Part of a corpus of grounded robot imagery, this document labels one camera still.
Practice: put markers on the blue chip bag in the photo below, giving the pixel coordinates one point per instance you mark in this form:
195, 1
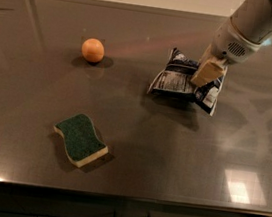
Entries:
174, 81

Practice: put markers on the orange ball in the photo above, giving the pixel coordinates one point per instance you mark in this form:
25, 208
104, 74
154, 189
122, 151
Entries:
93, 50

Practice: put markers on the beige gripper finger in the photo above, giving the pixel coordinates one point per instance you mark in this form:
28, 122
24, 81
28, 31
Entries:
205, 56
213, 69

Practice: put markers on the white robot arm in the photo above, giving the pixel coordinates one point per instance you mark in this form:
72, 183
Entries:
254, 19

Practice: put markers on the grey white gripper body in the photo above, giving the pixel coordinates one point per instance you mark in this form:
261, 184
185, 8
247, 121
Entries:
228, 44

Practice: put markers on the green and yellow sponge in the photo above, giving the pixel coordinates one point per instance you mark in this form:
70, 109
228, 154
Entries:
81, 143

